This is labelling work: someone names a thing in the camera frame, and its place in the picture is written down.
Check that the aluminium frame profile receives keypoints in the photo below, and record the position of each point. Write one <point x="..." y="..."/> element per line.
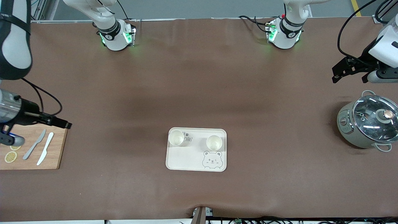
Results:
<point x="37" y="12"/>

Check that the metal table bracket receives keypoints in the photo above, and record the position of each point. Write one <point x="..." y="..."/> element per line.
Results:
<point x="200" y="215"/>

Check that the yellow lemon slice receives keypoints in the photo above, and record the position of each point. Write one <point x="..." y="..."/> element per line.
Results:
<point x="11" y="156"/>
<point x="15" y="148"/>

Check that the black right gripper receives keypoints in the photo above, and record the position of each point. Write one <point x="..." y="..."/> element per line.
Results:
<point x="28" y="112"/>

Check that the glass pot lid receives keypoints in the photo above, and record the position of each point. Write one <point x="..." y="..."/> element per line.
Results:
<point x="373" y="118"/>

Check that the white IKEA cup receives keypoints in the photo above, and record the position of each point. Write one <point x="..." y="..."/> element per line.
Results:
<point x="176" y="138"/>
<point x="214" y="142"/>

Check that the grey plastic knife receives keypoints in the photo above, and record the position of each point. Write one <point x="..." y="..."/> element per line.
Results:
<point x="34" y="145"/>

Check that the wooden cutting board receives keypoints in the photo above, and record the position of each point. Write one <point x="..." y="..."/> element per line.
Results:
<point x="59" y="146"/>

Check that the grey-green electric pot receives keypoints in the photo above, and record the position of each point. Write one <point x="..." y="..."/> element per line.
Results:
<point x="346" y="127"/>

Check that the cream bear print tray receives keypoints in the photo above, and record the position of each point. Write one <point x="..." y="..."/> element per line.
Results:
<point x="186" y="157"/>

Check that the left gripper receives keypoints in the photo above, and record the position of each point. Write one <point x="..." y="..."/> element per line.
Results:
<point x="365" y="60"/>

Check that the white plastic knife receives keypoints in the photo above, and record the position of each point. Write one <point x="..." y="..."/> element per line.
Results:
<point x="46" y="147"/>

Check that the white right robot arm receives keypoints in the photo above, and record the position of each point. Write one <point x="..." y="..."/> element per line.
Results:
<point x="15" y="46"/>

